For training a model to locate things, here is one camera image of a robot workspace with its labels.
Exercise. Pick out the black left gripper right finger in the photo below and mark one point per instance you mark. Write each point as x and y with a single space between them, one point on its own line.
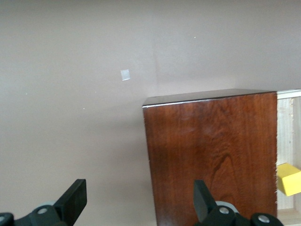
203 202

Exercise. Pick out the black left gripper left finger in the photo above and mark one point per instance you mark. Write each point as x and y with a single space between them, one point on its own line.
70 202

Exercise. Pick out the yellow block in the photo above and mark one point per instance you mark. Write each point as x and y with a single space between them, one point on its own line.
290 179

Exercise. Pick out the light wooden tray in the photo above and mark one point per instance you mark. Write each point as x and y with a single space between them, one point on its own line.
285 129

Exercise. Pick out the dark brown wooden cabinet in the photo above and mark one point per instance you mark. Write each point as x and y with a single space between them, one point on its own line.
211 153

